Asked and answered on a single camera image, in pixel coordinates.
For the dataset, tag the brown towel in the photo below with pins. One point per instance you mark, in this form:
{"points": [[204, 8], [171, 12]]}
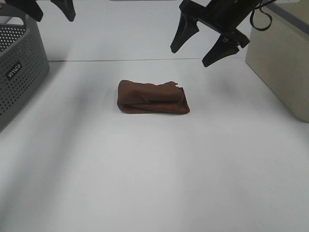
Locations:
{"points": [[139, 98]]}

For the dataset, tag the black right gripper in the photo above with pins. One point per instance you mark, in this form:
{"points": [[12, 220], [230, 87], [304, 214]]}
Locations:
{"points": [[222, 16]]}

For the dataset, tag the beige plastic storage bin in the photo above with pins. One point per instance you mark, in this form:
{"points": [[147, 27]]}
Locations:
{"points": [[280, 55]]}

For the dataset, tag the grey perforated plastic basket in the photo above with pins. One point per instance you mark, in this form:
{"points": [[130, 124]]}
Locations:
{"points": [[23, 66]]}

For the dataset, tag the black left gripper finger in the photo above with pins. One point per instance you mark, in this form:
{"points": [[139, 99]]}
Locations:
{"points": [[67, 8], [29, 7]]}

